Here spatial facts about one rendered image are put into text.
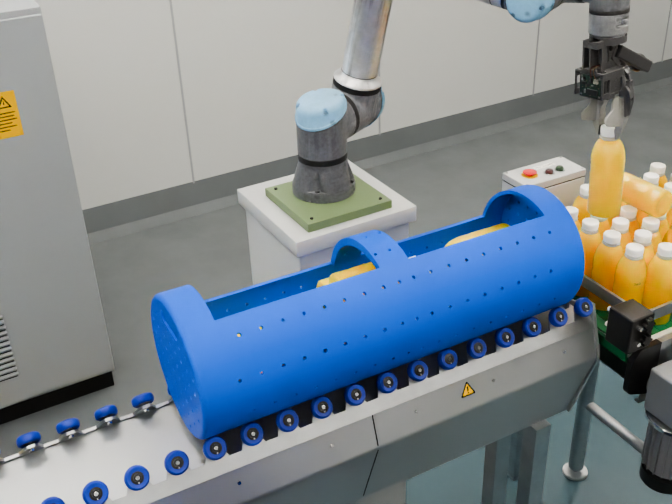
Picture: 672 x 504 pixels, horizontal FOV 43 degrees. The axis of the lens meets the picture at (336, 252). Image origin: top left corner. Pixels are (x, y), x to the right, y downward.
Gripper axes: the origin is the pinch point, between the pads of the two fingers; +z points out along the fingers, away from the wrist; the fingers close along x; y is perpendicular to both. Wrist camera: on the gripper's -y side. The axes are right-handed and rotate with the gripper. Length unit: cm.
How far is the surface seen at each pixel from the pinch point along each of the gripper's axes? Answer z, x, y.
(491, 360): 45, -4, 30
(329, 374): 30, -4, 71
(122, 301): 120, -223, 46
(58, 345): 96, -165, 88
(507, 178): 26, -42, -11
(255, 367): 22, -5, 85
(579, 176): 28, -32, -28
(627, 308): 39.1, 8.0, 1.0
